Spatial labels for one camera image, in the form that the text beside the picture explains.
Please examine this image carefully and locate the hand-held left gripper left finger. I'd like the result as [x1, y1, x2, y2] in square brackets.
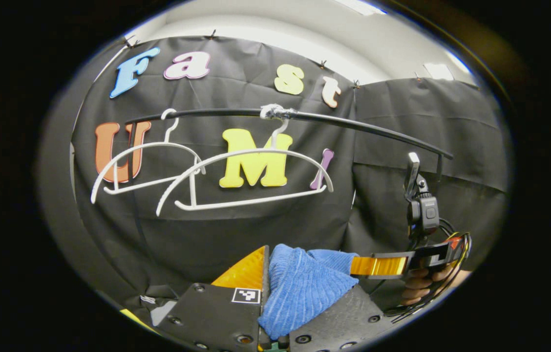
[120, 245, 270, 352]

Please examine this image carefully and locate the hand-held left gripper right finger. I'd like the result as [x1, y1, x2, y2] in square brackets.
[288, 285, 396, 352]

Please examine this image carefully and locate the blue corduroy jacket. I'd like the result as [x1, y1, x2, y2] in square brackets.
[257, 243, 360, 340]

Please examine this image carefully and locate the white hanger with taped hook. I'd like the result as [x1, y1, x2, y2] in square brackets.
[156, 104, 334, 217]

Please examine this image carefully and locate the white plastic hanger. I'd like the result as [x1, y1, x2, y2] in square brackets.
[91, 109, 206, 204]

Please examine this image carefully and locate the black backdrop cloth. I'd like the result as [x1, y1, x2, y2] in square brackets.
[36, 37, 510, 313]

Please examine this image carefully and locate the small ceiling light panel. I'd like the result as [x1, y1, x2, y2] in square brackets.
[424, 63, 454, 81]

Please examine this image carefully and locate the large ceiling light panel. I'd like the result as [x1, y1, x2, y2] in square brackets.
[339, 0, 386, 15]

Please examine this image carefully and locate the black clothes rail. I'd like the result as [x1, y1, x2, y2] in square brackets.
[125, 104, 454, 184]

